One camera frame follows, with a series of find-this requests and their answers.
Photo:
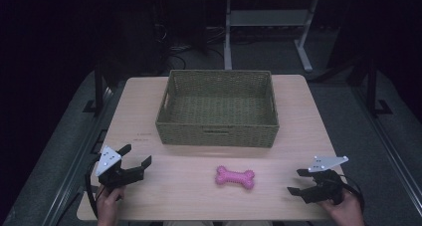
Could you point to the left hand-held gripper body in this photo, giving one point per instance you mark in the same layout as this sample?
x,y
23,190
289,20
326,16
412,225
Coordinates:
x,y
114,176

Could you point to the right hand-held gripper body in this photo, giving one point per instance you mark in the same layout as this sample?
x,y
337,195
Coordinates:
x,y
326,184

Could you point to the pink bone-shaped toy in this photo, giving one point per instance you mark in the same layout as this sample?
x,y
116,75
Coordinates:
x,y
235,177

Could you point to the green woven basket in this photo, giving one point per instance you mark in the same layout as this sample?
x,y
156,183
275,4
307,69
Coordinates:
x,y
219,110

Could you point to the person's left hand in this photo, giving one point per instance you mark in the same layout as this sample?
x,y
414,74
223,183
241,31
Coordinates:
x,y
107,204

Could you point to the person's right hand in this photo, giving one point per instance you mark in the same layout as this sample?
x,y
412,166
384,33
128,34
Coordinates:
x,y
343,211

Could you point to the black metal stand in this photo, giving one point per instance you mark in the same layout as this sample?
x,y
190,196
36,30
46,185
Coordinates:
x,y
373,90
98,86

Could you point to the aluminium floor rail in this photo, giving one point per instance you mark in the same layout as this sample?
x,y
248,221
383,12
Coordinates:
x,y
388,143
78,153

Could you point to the grey metal desk frame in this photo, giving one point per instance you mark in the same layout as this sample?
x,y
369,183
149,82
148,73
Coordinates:
x,y
268,18

